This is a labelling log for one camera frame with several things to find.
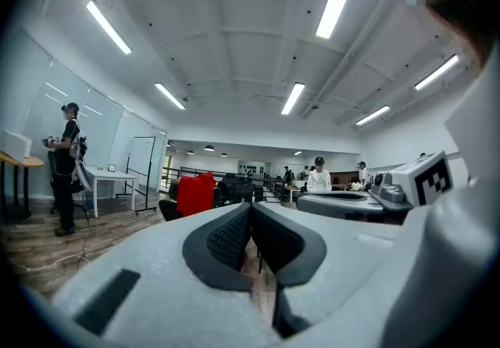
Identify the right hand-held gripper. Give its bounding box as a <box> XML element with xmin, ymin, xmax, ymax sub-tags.
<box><xmin>295</xmin><ymin>150</ymin><xmax>454</xmax><ymax>223</ymax></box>

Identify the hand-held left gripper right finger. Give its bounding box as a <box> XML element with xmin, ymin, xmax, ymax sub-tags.
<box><xmin>250</xmin><ymin>201</ymin><xmax>409</xmax><ymax>340</ymax></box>

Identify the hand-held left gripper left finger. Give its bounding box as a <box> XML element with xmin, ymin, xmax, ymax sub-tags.
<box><xmin>50</xmin><ymin>201</ymin><xmax>283</xmax><ymax>348</ymax></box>

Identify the black office chair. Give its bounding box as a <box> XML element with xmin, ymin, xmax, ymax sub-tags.
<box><xmin>158</xmin><ymin>178</ymin><xmax>223</xmax><ymax>222</ymax></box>

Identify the orange red garment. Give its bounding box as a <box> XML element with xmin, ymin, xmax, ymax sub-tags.
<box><xmin>175</xmin><ymin>171</ymin><xmax>217</xmax><ymax>218</ymax></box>

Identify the white panel with black items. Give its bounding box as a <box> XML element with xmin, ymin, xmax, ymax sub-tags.
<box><xmin>237</xmin><ymin>160</ymin><xmax>270</xmax><ymax>178</ymax></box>

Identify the long ceiling light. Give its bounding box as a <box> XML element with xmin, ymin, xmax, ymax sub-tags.
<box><xmin>280</xmin><ymin>82</ymin><xmax>306</xmax><ymax>117</ymax></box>
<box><xmin>315</xmin><ymin>0</ymin><xmax>355</xmax><ymax>41</ymax></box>
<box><xmin>85</xmin><ymin>0</ymin><xmax>133</xmax><ymax>56</ymax></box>
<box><xmin>355</xmin><ymin>105</ymin><xmax>391</xmax><ymax>127</ymax></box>
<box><xmin>154</xmin><ymin>82</ymin><xmax>187</xmax><ymax>111</ymax></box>
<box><xmin>413</xmin><ymin>53</ymin><xmax>460</xmax><ymax>92</ymax></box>

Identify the black railing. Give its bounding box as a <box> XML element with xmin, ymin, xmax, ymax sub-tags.
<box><xmin>162</xmin><ymin>165</ymin><xmax>283</xmax><ymax>203</ymax></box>

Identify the white table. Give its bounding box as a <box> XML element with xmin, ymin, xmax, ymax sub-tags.
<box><xmin>84</xmin><ymin>165</ymin><xmax>141</xmax><ymax>219</ymax></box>

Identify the whiteboard on black stand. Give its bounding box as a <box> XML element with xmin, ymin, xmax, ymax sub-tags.
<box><xmin>116</xmin><ymin>135</ymin><xmax>158</xmax><ymax>217</ymax></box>

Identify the yellow round table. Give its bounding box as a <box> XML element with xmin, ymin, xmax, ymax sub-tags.
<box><xmin>0</xmin><ymin>150</ymin><xmax>45</xmax><ymax>222</ymax></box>

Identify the white box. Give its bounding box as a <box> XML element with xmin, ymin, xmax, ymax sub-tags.
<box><xmin>0</xmin><ymin>129</ymin><xmax>34</xmax><ymax>164</ymax></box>

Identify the black cable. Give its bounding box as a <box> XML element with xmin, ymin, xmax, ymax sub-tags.
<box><xmin>76</xmin><ymin>217</ymin><xmax>95</xmax><ymax>271</ymax></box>

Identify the white cable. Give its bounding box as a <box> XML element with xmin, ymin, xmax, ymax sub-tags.
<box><xmin>11</xmin><ymin>253</ymin><xmax>90</xmax><ymax>274</ymax></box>

